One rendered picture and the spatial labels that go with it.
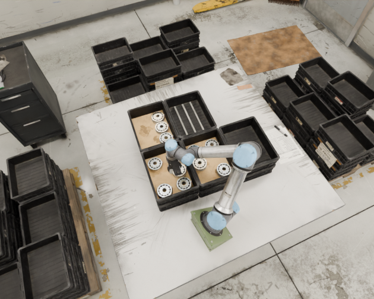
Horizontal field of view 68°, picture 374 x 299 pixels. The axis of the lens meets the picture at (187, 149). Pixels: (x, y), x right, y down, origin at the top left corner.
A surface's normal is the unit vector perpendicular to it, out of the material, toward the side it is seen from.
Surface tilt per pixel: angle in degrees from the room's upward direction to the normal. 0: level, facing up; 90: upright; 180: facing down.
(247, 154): 41
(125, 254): 0
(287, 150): 0
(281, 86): 0
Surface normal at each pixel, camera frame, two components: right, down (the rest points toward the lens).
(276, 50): -0.02, -0.51
